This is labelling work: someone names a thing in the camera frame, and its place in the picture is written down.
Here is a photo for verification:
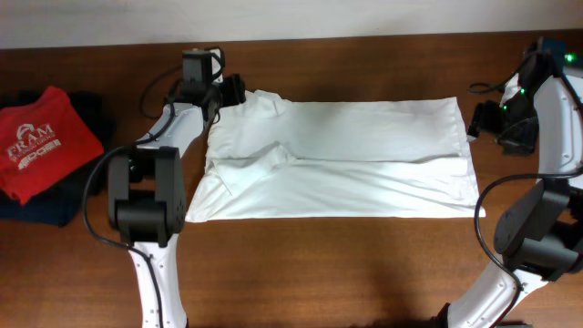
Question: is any white t-shirt with robot print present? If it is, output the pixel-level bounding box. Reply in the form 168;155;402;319
186;90;484;222

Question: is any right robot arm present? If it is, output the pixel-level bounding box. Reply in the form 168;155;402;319
431;37;582;328

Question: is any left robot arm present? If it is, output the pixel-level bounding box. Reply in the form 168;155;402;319
107;47;245;328

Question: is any red folded printed t-shirt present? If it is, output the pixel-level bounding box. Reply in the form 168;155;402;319
1;87;104;205

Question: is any dark navy folded garment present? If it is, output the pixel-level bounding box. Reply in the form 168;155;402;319
1;90;116;227

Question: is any right black cable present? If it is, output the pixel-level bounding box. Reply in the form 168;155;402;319
467;49;583;328

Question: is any black cable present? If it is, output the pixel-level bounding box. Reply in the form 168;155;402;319
467;49;583;328
81;47;227;328

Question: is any left black cable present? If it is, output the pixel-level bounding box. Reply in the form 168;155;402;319
81;47;227;328

